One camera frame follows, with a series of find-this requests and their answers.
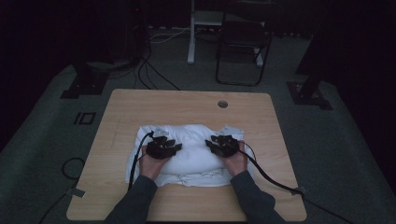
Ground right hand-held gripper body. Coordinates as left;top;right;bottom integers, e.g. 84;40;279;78
216;125;241;158

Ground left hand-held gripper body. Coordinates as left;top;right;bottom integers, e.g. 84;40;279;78
146;127;171;160

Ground white skirt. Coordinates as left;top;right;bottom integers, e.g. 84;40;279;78
125;124;255;188

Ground person's right hand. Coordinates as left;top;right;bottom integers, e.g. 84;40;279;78
222;141;248;177

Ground person's left hand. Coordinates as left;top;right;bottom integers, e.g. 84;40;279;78
138;145;171;181

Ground black stand base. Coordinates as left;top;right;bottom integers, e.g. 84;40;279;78
287;31;333;110
60;60;110;100

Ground black folding chair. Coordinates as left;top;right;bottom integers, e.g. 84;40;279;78
215;1;273;87

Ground dark equipment tower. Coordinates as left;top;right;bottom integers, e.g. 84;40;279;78
118;0;148;63

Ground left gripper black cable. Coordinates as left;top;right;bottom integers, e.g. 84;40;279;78
127;131;155;191

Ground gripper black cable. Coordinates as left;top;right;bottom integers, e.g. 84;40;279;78
127;131;155;191
237;141;356;224

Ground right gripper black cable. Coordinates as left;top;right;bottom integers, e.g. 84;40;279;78
237;141;356;224

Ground black floor cables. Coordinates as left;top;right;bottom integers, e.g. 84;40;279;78
134;46;181;91

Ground white desk frame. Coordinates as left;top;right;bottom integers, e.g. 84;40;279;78
187;0;264;65

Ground white floor cable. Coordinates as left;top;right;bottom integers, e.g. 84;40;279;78
148;27;191;44

